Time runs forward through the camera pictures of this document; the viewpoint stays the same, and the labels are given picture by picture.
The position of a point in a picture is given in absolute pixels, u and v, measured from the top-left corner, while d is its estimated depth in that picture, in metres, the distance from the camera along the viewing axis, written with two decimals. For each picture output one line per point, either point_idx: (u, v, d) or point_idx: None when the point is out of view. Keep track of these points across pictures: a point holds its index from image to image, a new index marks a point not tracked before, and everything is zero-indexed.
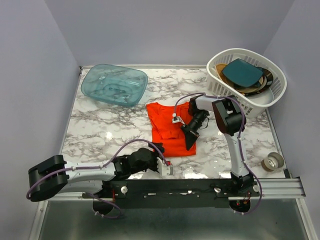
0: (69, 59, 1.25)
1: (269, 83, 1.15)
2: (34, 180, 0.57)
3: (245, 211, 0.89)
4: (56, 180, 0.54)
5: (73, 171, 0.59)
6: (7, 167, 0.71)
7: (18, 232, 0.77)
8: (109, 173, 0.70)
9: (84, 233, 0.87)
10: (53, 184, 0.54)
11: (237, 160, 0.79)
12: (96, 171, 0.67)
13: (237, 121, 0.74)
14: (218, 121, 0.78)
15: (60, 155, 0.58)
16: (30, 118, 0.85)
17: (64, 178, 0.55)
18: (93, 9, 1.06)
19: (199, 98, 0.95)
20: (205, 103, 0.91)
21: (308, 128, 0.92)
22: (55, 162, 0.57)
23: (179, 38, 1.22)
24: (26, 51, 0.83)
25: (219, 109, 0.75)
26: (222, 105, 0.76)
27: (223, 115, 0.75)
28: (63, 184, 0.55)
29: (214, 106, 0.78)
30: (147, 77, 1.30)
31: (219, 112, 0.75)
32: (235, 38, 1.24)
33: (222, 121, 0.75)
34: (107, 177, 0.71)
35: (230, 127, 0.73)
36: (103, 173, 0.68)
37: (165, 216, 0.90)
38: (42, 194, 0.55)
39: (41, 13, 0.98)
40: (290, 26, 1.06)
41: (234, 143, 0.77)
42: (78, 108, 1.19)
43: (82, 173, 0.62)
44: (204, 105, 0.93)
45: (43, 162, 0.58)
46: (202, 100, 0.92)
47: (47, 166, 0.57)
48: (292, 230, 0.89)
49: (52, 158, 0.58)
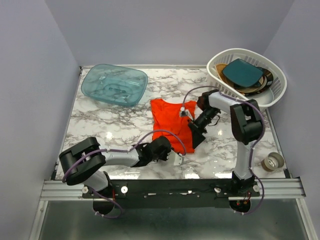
0: (70, 59, 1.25)
1: (269, 83, 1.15)
2: (67, 164, 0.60)
3: (245, 211, 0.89)
4: (96, 159, 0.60)
5: (108, 152, 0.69)
6: (7, 167, 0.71)
7: (18, 232, 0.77)
8: (134, 157, 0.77)
9: (84, 233, 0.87)
10: (94, 162, 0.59)
11: (243, 165, 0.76)
12: (125, 154, 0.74)
13: (257, 128, 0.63)
14: (235, 129, 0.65)
15: (93, 138, 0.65)
16: (30, 119, 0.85)
17: (102, 158, 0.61)
18: (93, 9, 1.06)
19: (213, 96, 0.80)
20: (220, 103, 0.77)
21: (308, 128, 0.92)
22: (90, 143, 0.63)
23: (180, 38, 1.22)
24: (26, 51, 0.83)
25: (236, 115, 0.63)
26: (241, 110, 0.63)
27: (241, 121, 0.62)
28: (102, 163, 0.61)
29: (231, 110, 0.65)
30: (148, 77, 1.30)
31: (236, 118, 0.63)
32: (235, 38, 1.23)
33: (234, 129, 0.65)
34: (132, 161, 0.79)
35: (247, 135, 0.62)
36: (129, 157, 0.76)
37: (165, 216, 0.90)
38: (78, 176, 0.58)
39: (41, 13, 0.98)
40: (290, 26, 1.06)
41: (247, 151, 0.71)
42: (78, 108, 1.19)
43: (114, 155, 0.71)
44: (217, 104, 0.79)
45: (77, 145, 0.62)
46: (217, 100, 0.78)
47: (82, 148, 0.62)
48: (292, 230, 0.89)
49: (86, 140, 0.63)
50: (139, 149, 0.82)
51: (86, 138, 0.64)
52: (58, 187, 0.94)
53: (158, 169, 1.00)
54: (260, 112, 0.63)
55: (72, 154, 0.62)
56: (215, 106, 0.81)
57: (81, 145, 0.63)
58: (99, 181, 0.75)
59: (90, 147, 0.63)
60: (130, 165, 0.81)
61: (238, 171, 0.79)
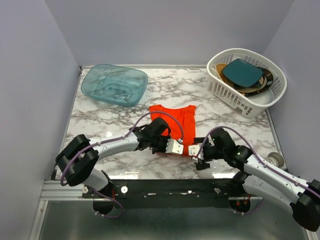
0: (70, 59, 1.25)
1: (269, 83, 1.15)
2: (63, 166, 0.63)
3: (245, 211, 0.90)
4: (88, 156, 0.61)
5: (99, 145, 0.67)
6: (7, 167, 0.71)
7: (18, 232, 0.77)
8: (133, 141, 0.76)
9: (84, 233, 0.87)
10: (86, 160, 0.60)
11: (263, 196, 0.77)
12: (120, 141, 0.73)
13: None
14: (302, 218, 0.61)
15: (82, 135, 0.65)
16: (30, 119, 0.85)
17: (94, 153, 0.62)
18: (93, 9, 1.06)
19: (251, 166, 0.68)
20: (264, 177, 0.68)
21: (308, 128, 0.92)
22: (79, 141, 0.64)
23: (180, 38, 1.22)
24: (26, 51, 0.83)
25: (309, 211, 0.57)
26: (311, 203, 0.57)
27: (314, 216, 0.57)
28: (95, 158, 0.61)
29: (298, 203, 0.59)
30: (148, 77, 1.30)
31: (308, 214, 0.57)
32: (235, 38, 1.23)
33: (303, 218, 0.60)
34: (133, 145, 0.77)
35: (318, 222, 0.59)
36: (126, 142, 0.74)
37: (165, 216, 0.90)
38: (75, 176, 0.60)
39: (42, 14, 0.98)
40: (290, 25, 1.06)
41: (279, 198, 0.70)
42: (78, 108, 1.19)
43: (108, 146, 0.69)
44: (254, 173, 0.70)
45: (69, 146, 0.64)
46: (259, 172, 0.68)
47: (73, 148, 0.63)
48: (293, 231, 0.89)
49: (75, 139, 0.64)
50: (138, 131, 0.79)
51: (75, 137, 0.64)
52: (58, 187, 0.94)
53: (158, 169, 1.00)
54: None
55: (67, 156, 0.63)
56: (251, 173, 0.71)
57: (72, 145, 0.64)
58: (99, 180, 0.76)
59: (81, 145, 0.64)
60: (133, 149, 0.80)
61: (250, 188, 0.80)
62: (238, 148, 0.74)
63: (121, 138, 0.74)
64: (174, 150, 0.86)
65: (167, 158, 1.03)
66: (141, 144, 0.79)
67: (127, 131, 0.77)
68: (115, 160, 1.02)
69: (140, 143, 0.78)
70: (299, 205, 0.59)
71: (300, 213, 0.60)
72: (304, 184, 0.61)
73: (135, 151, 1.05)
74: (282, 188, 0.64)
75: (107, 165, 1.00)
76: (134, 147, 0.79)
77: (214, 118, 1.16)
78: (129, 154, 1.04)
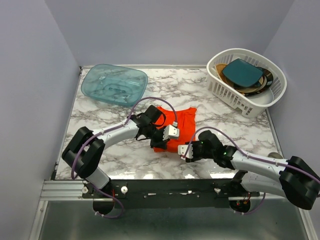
0: (70, 59, 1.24)
1: (268, 83, 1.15)
2: (71, 160, 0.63)
3: (245, 211, 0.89)
4: (94, 144, 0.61)
5: (103, 134, 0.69)
6: (7, 167, 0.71)
7: (18, 232, 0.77)
8: (133, 127, 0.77)
9: (84, 234, 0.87)
10: (92, 149, 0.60)
11: (260, 188, 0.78)
12: (122, 129, 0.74)
13: (315, 188, 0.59)
14: (294, 200, 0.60)
15: (84, 127, 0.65)
16: (30, 119, 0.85)
17: (99, 141, 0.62)
18: (93, 9, 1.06)
19: (237, 161, 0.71)
20: (251, 167, 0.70)
21: (308, 128, 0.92)
22: (83, 134, 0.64)
23: (180, 38, 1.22)
24: (26, 51, 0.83)
25: (294, 186, 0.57)
26: (294, 178, 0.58)
27: (303, 192, 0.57)
28: (101, 146, 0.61)
29: (283, 182, 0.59)
30: (147, 77, 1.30)
31: (297, 190, 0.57)
32: (235, 39, 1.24)
33: (295, 199, 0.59)
34: (134, 131, 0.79)
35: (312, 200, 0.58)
36: (127, 129, 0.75)
37: (165, 216, 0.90)
38: (85, 166, 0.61)
39: (42, 14, 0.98)
40: (290, 26, 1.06)
41: (273, 184, 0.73)
42: (79, 108, 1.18)
43: (112, 135, 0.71)
44: (243, 168, 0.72)
45: (73, 141, 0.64)
46: (245, 164, 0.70)
47: (78, 141, 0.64)
48: (292, 231, 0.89)
49: (78, 132, 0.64)
50: (136, 118, 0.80)
51: (78, 131, 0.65)
52: (58, 187, 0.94)
53: (158, 169, 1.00)
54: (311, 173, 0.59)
55: (73, 150, 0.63)
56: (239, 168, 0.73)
57: (76, 139, 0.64)
58: (99, 178, 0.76)
59: (85, 137, 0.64)
60: (134, 135, 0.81)
61: (248, 185, 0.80)
62: (226, 148, 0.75)
63: (122, 126, 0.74)
64: (170, 132, 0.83)
65: (167, 158, 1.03)
66: (140, 130, 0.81)
67: (126, 119, 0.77)
68: (115, 160, 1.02)
69: (140, 129, 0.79)
70: (285, 185, 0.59)
71: (290, 194, 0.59)
72: (284, 163, 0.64)
73: (135, 151, 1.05)
74: (266, 172, 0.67)
75: (107, 165, 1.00)
76: (134, 134, 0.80)
77: (214, 118, 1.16)
78: (129, 154, 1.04)
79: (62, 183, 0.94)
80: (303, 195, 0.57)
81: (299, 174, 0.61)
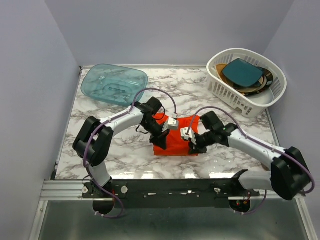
0: (70, 59, 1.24)
1: (269, 83, 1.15)
2: (82, 150, 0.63)
3: (245, 211, 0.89)
4: (104, 132, 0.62)
5: (110, 122, 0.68)
6: (6, 167, 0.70)
7: (18, 232, 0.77)
8: (138, 114, 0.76)
9: (84, 233, 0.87)
10: (102, 138, 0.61)
11: (255, 184, 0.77)
12: (128, 115, 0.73)
13: (303, 182, 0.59)
14: (278, 186, 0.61)
15: (92, 117, 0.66)
16: (30, 119, 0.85)
17: (108, 129, 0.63)
18: (93, 9, 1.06)
19: (233, 138, 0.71)
20: (245, 147, 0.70)
21: (308, 128, 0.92)
22: (91, 123, 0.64)
23: (180, 38, 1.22)
24: (26, 51, 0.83)
25: (282, 174, 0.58)
26: (286, 166, 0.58)
27: (289, 181, 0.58)
28: (110, 134, 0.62)
29: (274, 166, 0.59)
30: (147, 77, 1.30)
31: (283, 177, 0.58)
32: (235, 39, 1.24)
33: (279, 186, 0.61)
34: (139, 118, 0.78)
35: (296, 192, 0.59)
36: (133, 116, 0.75)
37: (165, 216, 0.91)
38: (98, 154, 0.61)
39: (42, 14, 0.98)
40: (290, 26, 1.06)
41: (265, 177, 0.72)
42: (79, 108, 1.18)
43: (119, 122, 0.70)
44: (238, 146, 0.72)
45: (82, 131, 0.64)
46: (241, 144, 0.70)
47: (87, 131, 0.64)
48: (293, 231, 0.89)
49: (86, 122, 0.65)
50: (140, 105, 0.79)
51: (86, 120, 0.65)
52: (58, 187, 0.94)
53: (158, 169, 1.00)
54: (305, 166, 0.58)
55: (83, 140, 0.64)
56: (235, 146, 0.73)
57: (85, 128, 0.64)
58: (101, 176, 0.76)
59: (93, 127, 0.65)
60: (139, 121, 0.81)
61: (245, 181, 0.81)
62: (225, 125, 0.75)
63: (127, 113, 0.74)
64: (170, 122, 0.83)
65: (167, 158, 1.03)
66: (145, 117, 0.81)
67: (130, 106, 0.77)
68: (115, 160, 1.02)
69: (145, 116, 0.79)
70: (275, 170, 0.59)
71: (277, 180, 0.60)
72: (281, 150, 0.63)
73: (135, 151, 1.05)
74: (261, 156, 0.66)
75: (107, 165, 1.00)
76: (139, 121, 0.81)
77: None
78: (129, 154, 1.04)
79: (62, 183, 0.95)
80: (289, 186, 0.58)
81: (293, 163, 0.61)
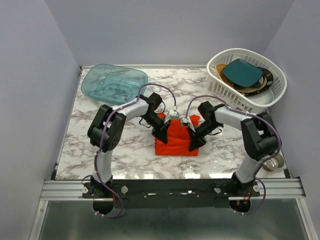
0: (70, 59, 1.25)
1: (269, 83, 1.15)
2: (96, 137, 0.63)
3: (245, 211, 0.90)
4: (118, 117, 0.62)
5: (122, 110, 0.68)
6: (7, 167, 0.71)
7: (18, 231, 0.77)
8: (144, 104, 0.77)
9: (84, 233, 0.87)
10: (117, 124, 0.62)
11: (249, 174, 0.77)
12: (135, 105, 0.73)
13: (271, 143, 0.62)
14: (248, 146, 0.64)
15: (105, 105, 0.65)
16: (30, 118, 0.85)
17: (122, 116, 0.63)
18: (93, 9, 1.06)
19: (219, 111, 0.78)
20: (229, 119, 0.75)
21: (308, 128, 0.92)
22: (105, 110, 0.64)
23: (180, 38, 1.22)
24: (26, 52, 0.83)
25: (248, 128, 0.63)
26: (253, 125, 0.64)
27: (254, 138, 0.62)
28: (123, 120, 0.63)
29: (243, 125, 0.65)
30: (147, 77, 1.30)
31: (249, 133, 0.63)
32: (236, 39, 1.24)
33: (249, 146, 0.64)
34: (144, 108, 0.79)
35: (262, 151, 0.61)
36: (140, 105, 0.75)
37: (165, 216, 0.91)
38: (113, 140, 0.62)
39: (42, 14, 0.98)
40: (290, 26, 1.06)
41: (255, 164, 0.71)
42: (79, 108, 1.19)
43: (129, 111, 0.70)
44: (225, 121, 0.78)
45: (96, 118, 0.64)
46: (224, 116, 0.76)
47: (101, 118, 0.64)
48: (293, 231, 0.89)
49: (100, 109, 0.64)
50: (145, 97, 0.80)
51: (99, 108, 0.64)
52: (58, 187, 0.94)
53: (158, 169, 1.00)
54: (273, 126, 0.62)
55: (97, 127, 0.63)
56: (223, 121, 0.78)
57: (99, 115, 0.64)
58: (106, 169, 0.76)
59: (106, 114, 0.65)
60: (143, 114, 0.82)
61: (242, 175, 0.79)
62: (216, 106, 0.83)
63: (135, 103, 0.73)
64: (171, 113, 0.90)
65: (167, 158, 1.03)
66: (149, 109, 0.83)
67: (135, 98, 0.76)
68: (115, 160, 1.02)
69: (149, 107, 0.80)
70: (244, 128, 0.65)
71: (246, 139, 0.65)
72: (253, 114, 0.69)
73: (135, 151, 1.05)
74: (237, 121, 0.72)
75: None
76: (142, 113, 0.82)
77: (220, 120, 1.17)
78: (129, 154, 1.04)
79: (62, 183, 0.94)
80: (255, 141, 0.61)
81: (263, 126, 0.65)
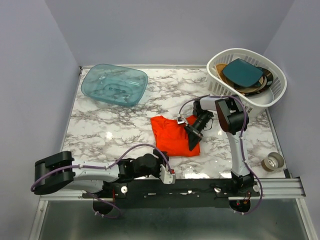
0: (69, 59, 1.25)
1: (268, 83, 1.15)
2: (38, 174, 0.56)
3: (245, 211, 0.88)
4: (64, 175, 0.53)
5: (80, 168, 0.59)
6: (7, 166, 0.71)
7: (18, 231, 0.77)
8: (113, 175, 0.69)
9: (84, 233, 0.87)
10: (58, 179, 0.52)
11: (238, 160, 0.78)
12: (101, 171, 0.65)
13: (239, 118, 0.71)
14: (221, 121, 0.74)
15: (69, 152, 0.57)
16: (30, 119, 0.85)
17: (70, 175, 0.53)
18: (93, 8, 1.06)
19: (202, 99, 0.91)
20: (210, 105, 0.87)
21: (308, 128, 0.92)
22: (63, 158, 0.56)
23: (180, 38, 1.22)
24: (26, 51, 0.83)
25: (219, 105, 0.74)
26: (224, 103, 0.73)
27: (225, 113, 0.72)
28: (68, 181, 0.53)
29: (216, 104, 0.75)
30: (147, 77, 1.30)
31: (221, 109, 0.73)
32: (236, 39, 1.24)
33: (222, 121, 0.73)
34: (111, 178, 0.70)
35: (232, 125, 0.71)
36: (107, 174, 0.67)
37: (165, 216, 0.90)
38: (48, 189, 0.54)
39: (42, 13, 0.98)
40: (290, 25, 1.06)
41: (236, 142, 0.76)
42: (79, 108, 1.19)
43: (88, 172, 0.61)
44: (208, 107, 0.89)
45: (52, 156, 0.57)
46: (207, 102, 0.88)
47: (55, 161, 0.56)
48: (292, 231, 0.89)
49: (60, 153, 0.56)
50: (122, 165, 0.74)
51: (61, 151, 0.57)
52: None
53: None
54: (240, 101, 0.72)
55: (46, 165, 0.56)
56: (206, 107, 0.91)
57: (55, 157, 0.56)
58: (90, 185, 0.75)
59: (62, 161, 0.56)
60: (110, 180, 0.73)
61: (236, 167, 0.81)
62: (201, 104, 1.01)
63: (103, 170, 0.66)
64: (165, 180, 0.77)
65: None
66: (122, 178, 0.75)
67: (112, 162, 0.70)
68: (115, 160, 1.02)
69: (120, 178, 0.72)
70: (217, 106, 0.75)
71: (219, 115, 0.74)
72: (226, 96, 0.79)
73: (135, 151, 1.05)
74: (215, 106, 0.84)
75: None
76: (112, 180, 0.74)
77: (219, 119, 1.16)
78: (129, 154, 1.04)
79: None
80: (226, 116, 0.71)
81: (233, 105, 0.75)
